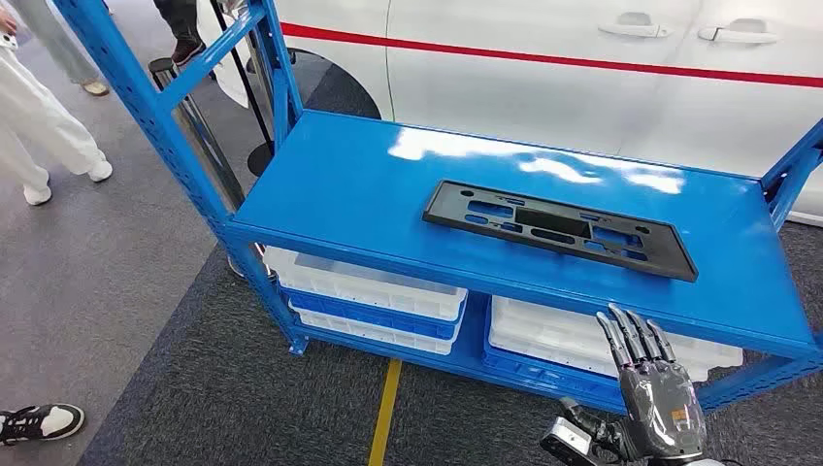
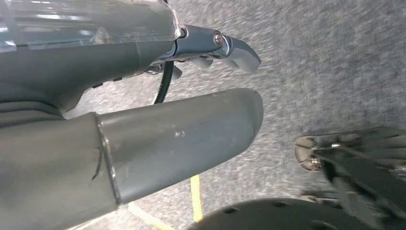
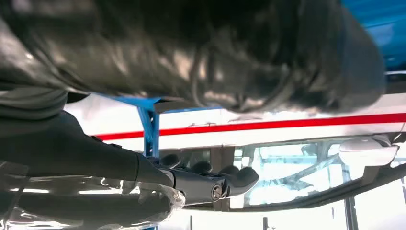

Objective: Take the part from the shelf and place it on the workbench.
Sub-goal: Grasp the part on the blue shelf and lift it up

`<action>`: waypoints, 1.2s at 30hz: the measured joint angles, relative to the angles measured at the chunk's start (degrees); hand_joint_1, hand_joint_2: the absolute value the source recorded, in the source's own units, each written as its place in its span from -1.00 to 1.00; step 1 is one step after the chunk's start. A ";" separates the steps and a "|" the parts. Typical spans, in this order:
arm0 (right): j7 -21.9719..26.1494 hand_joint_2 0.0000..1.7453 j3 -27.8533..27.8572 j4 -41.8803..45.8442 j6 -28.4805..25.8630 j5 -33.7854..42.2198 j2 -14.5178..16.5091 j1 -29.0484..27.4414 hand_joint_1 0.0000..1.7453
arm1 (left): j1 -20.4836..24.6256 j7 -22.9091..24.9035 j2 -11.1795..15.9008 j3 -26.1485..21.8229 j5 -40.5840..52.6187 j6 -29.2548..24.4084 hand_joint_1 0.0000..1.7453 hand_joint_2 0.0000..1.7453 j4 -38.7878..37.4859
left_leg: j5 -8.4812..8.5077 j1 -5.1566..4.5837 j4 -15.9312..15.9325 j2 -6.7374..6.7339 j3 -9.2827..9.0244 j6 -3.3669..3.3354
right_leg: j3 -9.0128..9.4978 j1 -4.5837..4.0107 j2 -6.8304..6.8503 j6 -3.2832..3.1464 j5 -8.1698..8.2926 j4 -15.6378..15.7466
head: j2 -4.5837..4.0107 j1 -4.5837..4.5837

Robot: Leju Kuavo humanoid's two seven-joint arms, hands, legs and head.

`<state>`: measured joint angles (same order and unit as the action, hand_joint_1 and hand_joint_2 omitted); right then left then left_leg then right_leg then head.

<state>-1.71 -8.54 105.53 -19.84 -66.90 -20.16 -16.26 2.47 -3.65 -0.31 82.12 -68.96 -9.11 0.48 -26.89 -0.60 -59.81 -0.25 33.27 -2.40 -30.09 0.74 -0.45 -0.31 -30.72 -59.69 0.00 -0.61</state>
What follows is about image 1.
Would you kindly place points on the thin black stanchion pole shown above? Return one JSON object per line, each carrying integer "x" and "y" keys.
{"x": 260, "y": 161}

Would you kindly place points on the white car with red stripe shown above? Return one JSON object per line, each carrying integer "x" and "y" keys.
{"x": 514, "y": 90}

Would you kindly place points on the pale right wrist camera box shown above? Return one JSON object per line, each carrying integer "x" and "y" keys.
{"x": 567, "y": 437}

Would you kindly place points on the person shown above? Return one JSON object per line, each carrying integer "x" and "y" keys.
{"x": 58, "y": 45}
{"x": 180, "y": 26}
{"x": 38, "y": 122}
{"x": 38, "y": 424}

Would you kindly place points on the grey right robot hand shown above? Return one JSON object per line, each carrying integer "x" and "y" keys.
{"x": 662, "y": 411}

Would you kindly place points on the blue metal shelf rack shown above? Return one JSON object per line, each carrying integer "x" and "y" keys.
{"x": 334, "y": 193}

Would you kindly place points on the black plastic frame part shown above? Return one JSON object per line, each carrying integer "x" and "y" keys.
{"x": 444, "y": 209}

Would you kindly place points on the chrome stanchion post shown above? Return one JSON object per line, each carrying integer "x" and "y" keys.
{"x": 196, "y": 128}

